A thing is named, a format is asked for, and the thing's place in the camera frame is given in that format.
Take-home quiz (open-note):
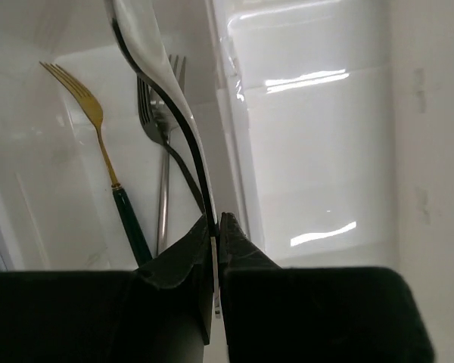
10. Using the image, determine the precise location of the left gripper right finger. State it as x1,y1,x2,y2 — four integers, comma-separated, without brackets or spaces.
219,213,436,362

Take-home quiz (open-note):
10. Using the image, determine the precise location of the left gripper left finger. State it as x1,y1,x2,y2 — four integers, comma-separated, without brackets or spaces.
0,218,213,362

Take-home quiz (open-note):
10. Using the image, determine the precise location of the silver fork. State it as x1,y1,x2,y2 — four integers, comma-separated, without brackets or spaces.
155,54,187,256

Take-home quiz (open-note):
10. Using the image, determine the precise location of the gold fork teal handle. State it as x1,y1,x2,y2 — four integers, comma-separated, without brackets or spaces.
39,61,152,267

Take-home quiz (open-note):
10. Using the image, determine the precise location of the black fork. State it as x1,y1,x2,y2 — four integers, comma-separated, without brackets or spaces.
136,76,205,213

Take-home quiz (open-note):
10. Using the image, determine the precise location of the left white container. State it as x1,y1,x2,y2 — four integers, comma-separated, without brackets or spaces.
0,0,243,271

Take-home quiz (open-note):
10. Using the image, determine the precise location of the white container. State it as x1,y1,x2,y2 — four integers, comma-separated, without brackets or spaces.
212,1,454,269
0,0,243,271

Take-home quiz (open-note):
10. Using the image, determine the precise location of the right white container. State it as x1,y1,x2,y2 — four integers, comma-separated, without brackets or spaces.
212,1,454,269

